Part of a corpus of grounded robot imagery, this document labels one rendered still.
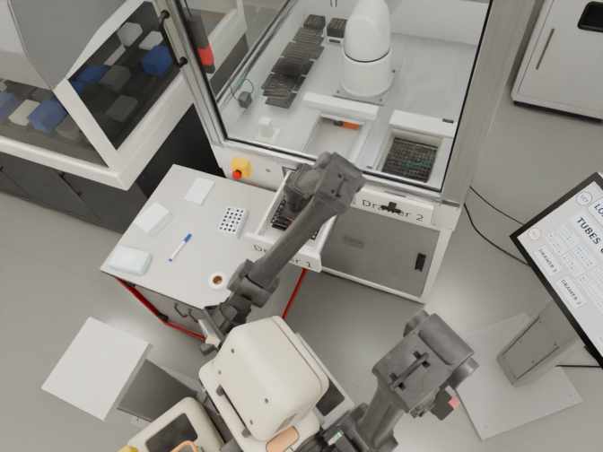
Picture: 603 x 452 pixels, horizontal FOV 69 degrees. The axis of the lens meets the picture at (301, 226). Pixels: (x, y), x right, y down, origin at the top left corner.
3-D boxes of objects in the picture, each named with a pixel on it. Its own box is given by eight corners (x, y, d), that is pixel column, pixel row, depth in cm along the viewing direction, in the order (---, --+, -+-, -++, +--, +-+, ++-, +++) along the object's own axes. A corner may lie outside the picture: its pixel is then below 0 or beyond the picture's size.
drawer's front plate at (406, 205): (429, 226, 164) (433, 209, 155) (355, 205, 173) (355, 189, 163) (430, 222, 165) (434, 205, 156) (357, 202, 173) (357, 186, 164)
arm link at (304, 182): (317, 168, 92) (357, 195, 94) (330, 145, 93) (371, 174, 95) (280, 183, 134) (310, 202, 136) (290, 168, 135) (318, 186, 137)
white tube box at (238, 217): (238, 239, 177) (235, 234, 174) (219, 235, 179) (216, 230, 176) (248, 213, 183) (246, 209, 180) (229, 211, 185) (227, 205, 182)
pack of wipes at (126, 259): (153, 256, 177) (149, 250, 174) (143, 276, 173) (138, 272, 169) (122, 248, 181) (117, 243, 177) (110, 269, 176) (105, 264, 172)
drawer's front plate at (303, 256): (319, 273, 159) (318, 258, 149) (249, 249, 167) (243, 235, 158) (321, 268, 160) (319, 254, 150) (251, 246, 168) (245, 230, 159)
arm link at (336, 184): (322, 174, 84) (363, 202, 86) (331, 143, 95) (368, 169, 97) (222, 294, 110) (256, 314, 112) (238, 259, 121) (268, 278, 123)
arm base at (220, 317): (199, 309, 113) (223, 345, 108) (215, 287, 111) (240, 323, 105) (222, 308, 121) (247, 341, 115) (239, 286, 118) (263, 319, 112)
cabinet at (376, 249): (428, 311, 230) (457, 233, 163) (256, 254, 261) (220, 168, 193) (467, 177, 274) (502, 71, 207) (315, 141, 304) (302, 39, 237)
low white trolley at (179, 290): (268, 372, 223) (232, 320, 159) (167, 331, 241) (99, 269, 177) (310, 275, 249) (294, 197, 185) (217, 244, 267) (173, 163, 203)
